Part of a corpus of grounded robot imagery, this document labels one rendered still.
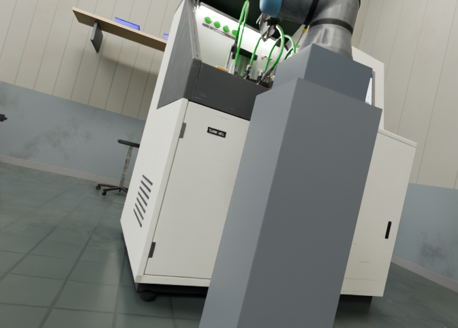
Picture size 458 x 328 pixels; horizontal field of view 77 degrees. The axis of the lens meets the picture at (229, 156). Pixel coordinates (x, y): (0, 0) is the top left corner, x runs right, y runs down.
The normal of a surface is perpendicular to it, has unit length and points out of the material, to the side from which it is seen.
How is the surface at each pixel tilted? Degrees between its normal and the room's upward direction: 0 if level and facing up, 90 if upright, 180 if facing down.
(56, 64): 90
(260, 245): 90
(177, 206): 90
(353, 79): 90
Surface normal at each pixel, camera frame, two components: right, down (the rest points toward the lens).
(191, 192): 0.40, 0.07
